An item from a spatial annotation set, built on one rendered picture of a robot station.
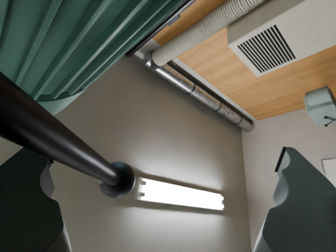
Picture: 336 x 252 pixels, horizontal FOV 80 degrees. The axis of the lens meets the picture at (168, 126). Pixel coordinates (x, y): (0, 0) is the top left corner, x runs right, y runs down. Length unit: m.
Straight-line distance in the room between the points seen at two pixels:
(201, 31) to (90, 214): 1.59
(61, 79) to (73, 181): 1.41
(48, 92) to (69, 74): 0.04
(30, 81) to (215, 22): 1.61
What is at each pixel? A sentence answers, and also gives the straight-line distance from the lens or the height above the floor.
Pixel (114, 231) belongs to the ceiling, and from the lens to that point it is 1.73.
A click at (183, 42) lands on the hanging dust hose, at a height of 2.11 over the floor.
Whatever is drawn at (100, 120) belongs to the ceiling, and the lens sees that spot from 1.73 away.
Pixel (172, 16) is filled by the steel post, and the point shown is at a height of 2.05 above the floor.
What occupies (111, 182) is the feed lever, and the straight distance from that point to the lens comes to 0.18.
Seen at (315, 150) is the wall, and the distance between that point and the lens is 3.19.
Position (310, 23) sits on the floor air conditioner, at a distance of 1.75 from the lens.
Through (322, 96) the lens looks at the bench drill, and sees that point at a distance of 2.23.
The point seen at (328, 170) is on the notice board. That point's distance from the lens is 3.10.
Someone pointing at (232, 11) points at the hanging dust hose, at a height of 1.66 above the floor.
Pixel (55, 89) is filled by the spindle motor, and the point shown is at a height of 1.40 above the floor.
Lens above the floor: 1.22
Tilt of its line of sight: 43 degrees up
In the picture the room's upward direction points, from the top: 110 degrees counter-clockwise
